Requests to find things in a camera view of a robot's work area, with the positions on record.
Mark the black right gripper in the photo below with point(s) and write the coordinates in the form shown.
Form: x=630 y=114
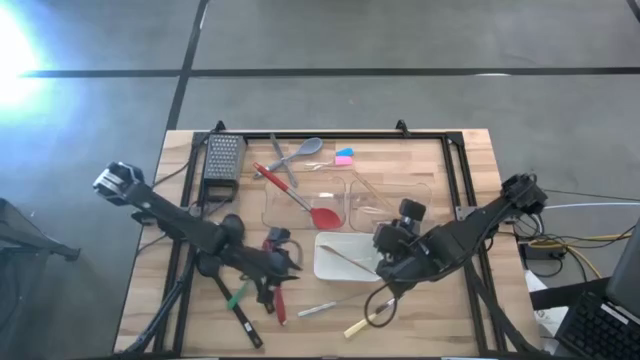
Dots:
x=402 y=252

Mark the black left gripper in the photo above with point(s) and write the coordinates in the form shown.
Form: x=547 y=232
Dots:
x=257 y=262

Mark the metal tweezers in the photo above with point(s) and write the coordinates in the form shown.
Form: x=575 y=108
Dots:
x=316 y=310

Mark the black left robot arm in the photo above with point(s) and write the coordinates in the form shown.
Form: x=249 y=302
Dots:
x=175 y=220

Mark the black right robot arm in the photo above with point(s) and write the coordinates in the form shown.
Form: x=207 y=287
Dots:
x=465 y=237

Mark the red slotted spoon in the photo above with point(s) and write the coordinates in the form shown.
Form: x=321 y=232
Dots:
x=280 y=312

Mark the clear plastic container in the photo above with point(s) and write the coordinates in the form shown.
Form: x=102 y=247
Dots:
x=370 y=220
x=280 y=210

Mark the white rectangular tray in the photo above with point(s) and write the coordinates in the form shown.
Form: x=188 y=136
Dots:
x=340 y=267

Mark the metal box grater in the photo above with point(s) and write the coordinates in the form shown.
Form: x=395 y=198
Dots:
x=224 y=156

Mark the grey silicone spoon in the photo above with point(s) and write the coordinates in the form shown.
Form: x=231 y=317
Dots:
x=311 y=146

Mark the black power box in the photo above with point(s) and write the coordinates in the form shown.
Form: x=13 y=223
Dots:
x=542 y=251

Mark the white paper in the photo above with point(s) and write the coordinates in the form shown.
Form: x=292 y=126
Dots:
x=550 y=320

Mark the black side stand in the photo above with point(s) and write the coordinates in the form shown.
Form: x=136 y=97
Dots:
x=565 y=296

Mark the black laptop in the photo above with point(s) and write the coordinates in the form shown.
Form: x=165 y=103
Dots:
x=600 y=330

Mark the black aluminium frame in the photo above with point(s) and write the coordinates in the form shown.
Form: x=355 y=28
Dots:
x=350 y=135

